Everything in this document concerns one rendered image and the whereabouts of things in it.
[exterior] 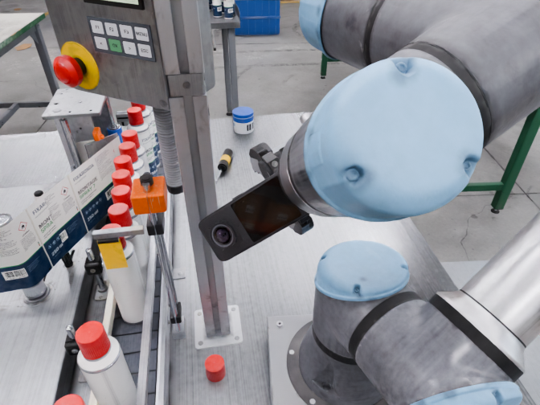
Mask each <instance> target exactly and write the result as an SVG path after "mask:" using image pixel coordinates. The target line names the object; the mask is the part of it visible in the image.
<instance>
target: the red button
mask: <svg viewBox="0 0 540 405"><path fill-rule="evenodd" d="M53 66H54V72H55V75H56V77H57V78H58V79H59V81H61V82H62V83H63V84H65V85H67V86H68V87H70V88H74V87H76V86H78V85H80V84H81V83H82V81H83V78H84V75H85V74H86V72H87V68H86V66H85V64H84V62H83V61H82V60H81V59H79V58H76V57H75V58H72V57H71V56H70V55H60V56H57V57H55V59H54V62H53Z"/></svg>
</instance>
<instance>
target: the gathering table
mask: <svg viewBox="0 0 540 405"><path fill-rule="evenodd" d="M210 19H211V29H222V41H223V64H224V76H225V88H226V100H227V111H228V112H227V113H226V114H227V115H228V116H232V115H233V114H232V111H233V109H234V108H238V107H239V97H238V81H237V65H236V49H235V28H240V12H239V7H238V6H237V5H236V3H235V17H234V19H232V20H225V19H224V14H223V17H222V18H214V15H213V10H212V7H211V11H210ZM227 35H228V37H227ZM228 48H229V51H228ZM229 62H230V65H229ZM230 75H231V78H230ZM231 102H232V104H231Z"/></svg>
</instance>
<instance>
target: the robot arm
mask: <svg viewBox="0 0 540 405"><path fill-rule="evenodd" d="M299 22H300V26H301V31H302V33H303V36H304V37H305V39H306V40H307V41H308V42H309V44H311V45H312V46H313V47H315V48H316V49H318V50H319V51H322V53H323V54H324V55H325V56H326V57H328V58H330V59H338V60H340V61H342V62H344V63H347V64H349V65H350V66H353V67H355V68H357V69H359V71H357V72H355V73H353V74H351V75H350V76H348V77H346V78H345V79H344V80H342V81H341V82H340V83H338V84H337V85H336V86H335V87H334V88H332V89H331V90H330V91H329V92H328V93H327V95H326V96H325V97H324V98H323V99H322V101H321V103H320V104H319V105H318V106H317V108H316V110H315V111H314V113H313V114H312V113H310V112H306V113H304V114H303V115H301V116H300V122H301V123H302V126H301V127H300V128H299V129H298V130H297V131H296V132H295V133H294V134H293V135H292V136H291V138H290V139H289V140H288V141H286V142H284V143H282V144H280V145H278V146H277V147H275V148H273V149H271V148H270V147H269V146H268V144H267V143H265V142H261V143H259V144H258V145H256V146H254V147H252V148H251V149H250V151H249V156H250V161H251V164H252V169H253V170H254V172H257V173H258V174H261V175H262V176H263V178H264V180H263V181H262V182H260V183H258V184H256V185H254V186H253V187H252V188H250V189H248V190H246V191H245V192H243V193H241V194H239V195H237V196H236V197H234V198H233V199H232V200H231V201H230V202H228V203H227V204H225V205H224V206H222V207H220V208H219V209H218V210H216V211H214V212H212V213H211V214H209V215H208V216H206V217H205V218H203V219H202V220H201V221H200V222H199V224H198V228H199V230H200V231H201V232H202V234H203V236H204V237H205V239H206V240H207V242H208V243H209V245H210V246H211V249H212V250H213V252H214V253H215V254H216V256H217V258H218V259H219V260H221V261H227V260H230V259H231V258H233V257H235V256H237V255H238V254H240V253H242V252H244V251H246V250H248V249H249V248H251V247H253V246H255V245H256V244H258V243H260V242H262V241H263V240H265V239H267V238H268V237H270V236H272V235H275V234H276V233H277V232H279V231H281V230H283V229H285V228H286V227H290V228H291V229H293V230H294V232H296V233H297V234H299V235H303V234H304V233H306V232H307V231H309V230H311V229H312V228H313V227H314V223H313V219H312V217H311V216H310V214H312V215H317V216H321V217H333V218H337V217H351V218H354V219H359V220H363V221H369V222H390V221H396V220H400V219H405V218H408V217H412V216H417V215H423V214H427V213H429V212H431V211H434V210H436V209H439V208H441V207H442V206H444V205H446V204H447V203H449V202H450V201H452V200H453V199H454V198H455V197H456V196H457V195H458V194H459V193H460V192H461V191H462V190H463V189H464V188H465V187H466V186H467V184H468V182H469V179H470V178H471V176H472V174H473V171H474V170H475V167H476V164H477V162H478V161H479V160H480V158H481V152H482V149H483V148H484V147H486V146H487V145H488V144H490V143H491V142H492V141H494V140H496V139H497V138H498V137H500V136H501V135H502V134H503V133H505V132H506V131H507V130H509V129H511V128H512V127H513V126H515V125H516V124H517V123H518V122H519V121H521V120H523V119H524V118H525V117H527V116H528V115H530V114H531V113H532V112H533V111H534V110H536V109H537V108H539V107H540V0H300V6H299ZM409 276H410V275H409V271H408V266H407V262H406V260H405V259H404V258H403V257H402V255H401V254H399V253H398V252H397V251H396V250H395V249H393V248H392V247H389V246H387V245H385V244H382V243H378V242H374V241H364V240H351V241H346V242H343V243H339V244H337V245H334V246H332V247H331V248H330V249H328V250H327V251H326V252H325V253H324V254H323V255H322V256H321V258H320V260H319V262H318V266H317V273H316V274H315V277H314V284H315V294H314V304H313V323H312V325H311V326H310V327H309V330H308V331H307V332H306V334H305V335H304V337H303V338H302V341H301V345H300V349H299V368H300V372H301V376H302V378H303V379H304V381H305V383H306V384H307V386H308V387H309V389H310V390H311V391H312V392H313V393H314V394H315V395H317V396H318V397H319V398H321V399H323V400H325V401H326V402H327V403H330V404H333V405H373V404H375V403H377V402H378V401H379V400H381V399H382V398H384V399H385V401H386V402H387V404H388V405H519V404H520V402H521V401H522V393H521V392H520V388H519V386H518V385H516V384H515V382H516V381H517V380H518V379H519V378H520V377H521V376H522V375H523V374H524V373H525V372H526V366H525V358H524V351H525V349H526V347H527V346H528V345H529V344H530V343H531V342H532V341H533V340H534V339H535V338H536V337H537V336H538V335H539V334H540V211H539V212H538V213H537V214H536V215H535V216H534V217H533V218H532V219H531V220H530V221H529V222H528V223H527V224H526V225H525V226H524V227H523V228H522V229H521V230H520V231H519V232H518V233H517V234H516V235H515V236H514V237H513V238H512V239H511V240H510V241H509V242H508V243H507V244H506V245H505V246H504V247H503V248H502V249H501V250H500V251H499V252H498V253H497V254H496V255H495V256H494V257H493V258H492V259H491V260H490V261H489V262H488V263H487V264H486V265H485V266H484V267H483V268H482V269H481V270H480V271H479V272H478V273H477V274H476V275H475V276H473V277H472V278H471V279H470V280H469V281H468V282H467V283H466V284H465V285H464V286H463V287H462V288H461V289H460V290H458V291H455V292H437V293H436V294H435V295H434V296H433V297H432V298H431V299H430V300H429V301H428V302H426V301H424V300H423V299H422V298H421V297H420V296H419V295H418V294H417V293H416V292H415V291H414V290H413V289H412V288H411V287H409V286H408V284H407V282H408V280H409Z"/></svg>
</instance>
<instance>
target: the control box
mask: <svg viewBox="0 0 540 405"><path fill-rule="evenodd" d="M45 3H46V6H47V10H48V14H49V16H50V19H51V24H52V26H53V29H54V32H55V37H56V39H57V42H58V45H59V49H60V52H61V55H70V56H71V57H72V58H75V57H76V58H79V59H81V60H82V61H83V62H84V64H85V66H86V68H87V72H86V74H85V75H84V78H83V81H82V83H81V84H80V85H78V86H76V87H74V89H76V90H80V91H84V92H90V93H94V94H97V95H102V96H108V97H112V98H115V99H119V100H125V101H129V102H133V103H136V104H143V105H147V106H150V107H154V108H160V109H164V110H168V111H170V102H169V96H171V95H170V85H169V80H168V75H165V73H164V67H163V62H162V52H161V47H160V42H159V37H158V27H157V22H156V17H155V11H154V6H153V0H144V5H145V9H144V10H135V9H129V8H123V7H117V6H106V5H99V4H93V3H86V2H84V0H45ZM198 13H199V22H200V31H201V39H202V54H203V62H204V71H205V72H204V75H205V80H204V81H205V82H206V90H207V92H208V91H209V90H210V89H212V88H213V87H214V86H215V67H214V57H213V47H212V38H211V19H210V9H209V0H198ZM87 16H92V17H97V18H107V19H113V20H119V21H125V22H130V23H140V24H146V25H150V29H151V34H152V38H153V47H154V52H155V57H156V62H151V61H147V60H143V59H134V58H129V57H125V56H120V55H112V54H108V53H104V52H98V51H95V48H94V44H93V41H92V36H91V32H90V29H89V25H88V20H87Z"/></svg>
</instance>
